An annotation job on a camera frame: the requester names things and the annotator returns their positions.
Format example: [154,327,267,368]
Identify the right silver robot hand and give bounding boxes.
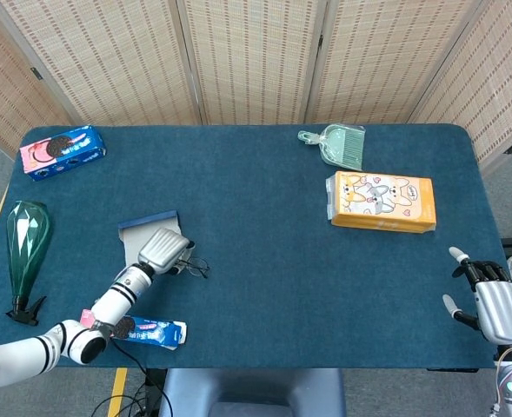
[442,246,512,344]

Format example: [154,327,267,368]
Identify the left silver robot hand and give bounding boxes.
[136,227,196,277]

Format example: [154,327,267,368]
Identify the dark blue glasses case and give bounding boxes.
[117,209,183,266]

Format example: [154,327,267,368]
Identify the dark-framed eyeglasses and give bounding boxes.
[177,255,211,279]

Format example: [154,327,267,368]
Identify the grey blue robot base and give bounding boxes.
[157,367,347,417]

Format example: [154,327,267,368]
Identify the opened blue Oreo box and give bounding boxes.
[80,308,189,351]

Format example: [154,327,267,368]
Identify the teal table cloth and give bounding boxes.
[0,124,498,370]

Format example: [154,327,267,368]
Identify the green spray bottle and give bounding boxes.
[5,200,50,327]

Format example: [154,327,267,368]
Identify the closed blue Oreo box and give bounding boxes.
[18,125,108,182]

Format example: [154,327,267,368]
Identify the orange cartoon tissue pack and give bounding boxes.
[325,170,438,235]

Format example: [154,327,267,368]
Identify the mint green dustpan brush set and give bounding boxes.
[297,124,366,171]

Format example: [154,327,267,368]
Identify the bamboo folding screen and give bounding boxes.
[0,0,512,175]

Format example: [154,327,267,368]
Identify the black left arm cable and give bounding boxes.
[105,334,172,417]

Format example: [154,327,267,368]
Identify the black floor cables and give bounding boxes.
[92,367,170,417]

